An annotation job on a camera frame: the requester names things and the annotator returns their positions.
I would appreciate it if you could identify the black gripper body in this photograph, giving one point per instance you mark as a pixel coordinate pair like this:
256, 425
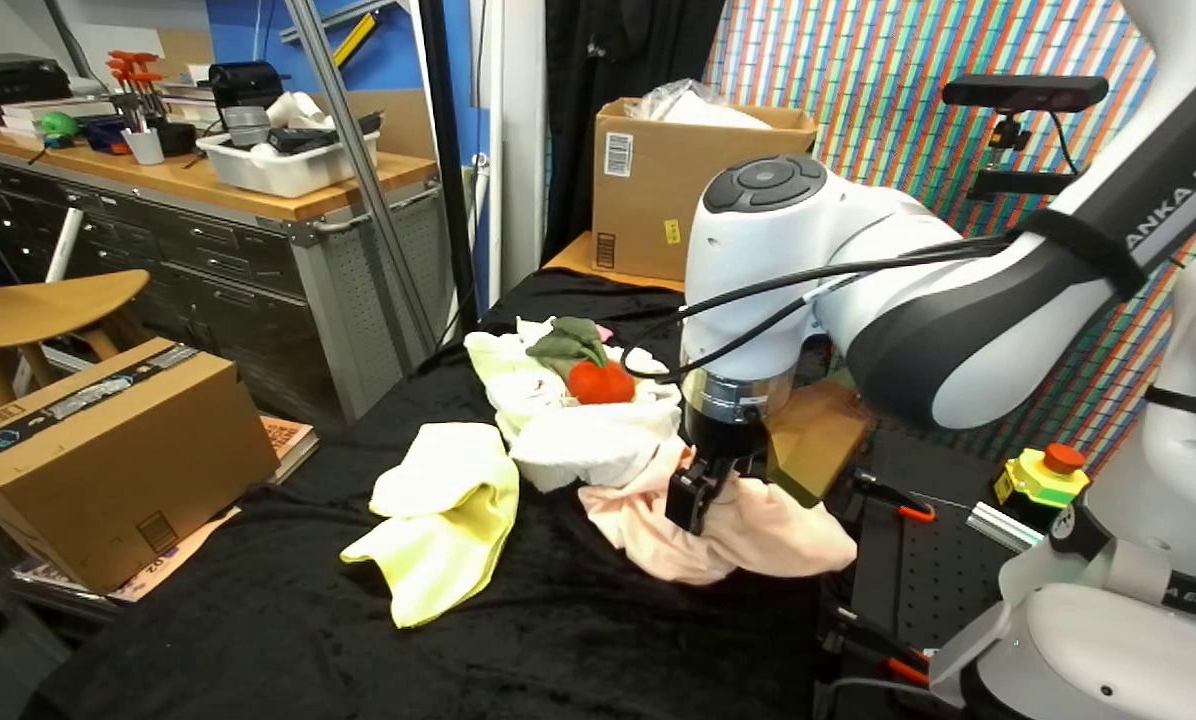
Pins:
726, 444

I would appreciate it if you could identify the peach cloth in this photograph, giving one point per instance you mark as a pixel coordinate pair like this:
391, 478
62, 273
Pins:
769, 533

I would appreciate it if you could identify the small white towel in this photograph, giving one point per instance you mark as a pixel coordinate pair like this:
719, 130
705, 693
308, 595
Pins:
598, 440

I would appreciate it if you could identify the orange plush fruit green leaves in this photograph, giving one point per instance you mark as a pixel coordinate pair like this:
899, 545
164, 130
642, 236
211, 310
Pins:
603, 386

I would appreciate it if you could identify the yellow cloth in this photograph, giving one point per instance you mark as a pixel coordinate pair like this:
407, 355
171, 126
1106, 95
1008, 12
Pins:
421, 573

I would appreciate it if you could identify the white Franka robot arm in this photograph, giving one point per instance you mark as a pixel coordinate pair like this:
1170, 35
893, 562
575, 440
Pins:
780, 255

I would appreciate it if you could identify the cardboard box with white label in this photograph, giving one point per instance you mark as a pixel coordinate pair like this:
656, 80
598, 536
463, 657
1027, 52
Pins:
649, 186

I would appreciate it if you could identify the silver metal cylinder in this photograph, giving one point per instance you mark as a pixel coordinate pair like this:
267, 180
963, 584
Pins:
1003, 525

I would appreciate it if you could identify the yellow red emergency stop button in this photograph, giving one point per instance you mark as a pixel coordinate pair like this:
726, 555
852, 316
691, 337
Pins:
1041, 478

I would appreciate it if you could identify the white plastic bag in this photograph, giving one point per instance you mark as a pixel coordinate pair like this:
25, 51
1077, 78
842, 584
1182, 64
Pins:
699, 105

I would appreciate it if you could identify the colourful striped backdrop sheet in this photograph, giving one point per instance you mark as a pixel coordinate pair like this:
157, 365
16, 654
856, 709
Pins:
888, 105

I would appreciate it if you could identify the black vertical pole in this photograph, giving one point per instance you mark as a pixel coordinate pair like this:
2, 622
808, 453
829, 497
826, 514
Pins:
447, 173

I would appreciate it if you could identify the black velvet tablecloth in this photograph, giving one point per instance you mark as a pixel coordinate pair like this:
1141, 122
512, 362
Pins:
290, 627

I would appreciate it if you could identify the grey metal tripod pole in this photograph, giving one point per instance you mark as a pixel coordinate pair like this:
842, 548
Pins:
351, 155

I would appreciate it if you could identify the white plastic bin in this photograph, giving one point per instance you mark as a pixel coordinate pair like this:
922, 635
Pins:
280, 168

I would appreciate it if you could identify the printed cardboard box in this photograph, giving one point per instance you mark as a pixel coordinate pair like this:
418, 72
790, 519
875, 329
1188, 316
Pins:
131, 467

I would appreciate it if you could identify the black device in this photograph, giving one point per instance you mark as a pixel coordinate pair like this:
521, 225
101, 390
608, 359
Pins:
241, 80

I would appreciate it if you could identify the wooden stool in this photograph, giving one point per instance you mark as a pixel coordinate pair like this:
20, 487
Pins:
36, 306

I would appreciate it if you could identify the red tool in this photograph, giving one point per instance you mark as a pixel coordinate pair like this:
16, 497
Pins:
133, 69

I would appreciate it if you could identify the green object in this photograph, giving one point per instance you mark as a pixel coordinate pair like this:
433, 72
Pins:
59, 130

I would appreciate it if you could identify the black case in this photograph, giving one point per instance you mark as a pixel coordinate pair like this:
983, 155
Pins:
8, 78

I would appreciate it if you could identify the tan wrist camera box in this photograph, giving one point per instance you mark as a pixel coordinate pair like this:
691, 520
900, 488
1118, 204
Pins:
818, 440

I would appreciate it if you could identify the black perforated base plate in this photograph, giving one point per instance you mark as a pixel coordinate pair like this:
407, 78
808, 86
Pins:
928, 573

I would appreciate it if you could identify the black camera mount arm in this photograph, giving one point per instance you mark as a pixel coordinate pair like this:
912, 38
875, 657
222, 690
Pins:
1020, 180

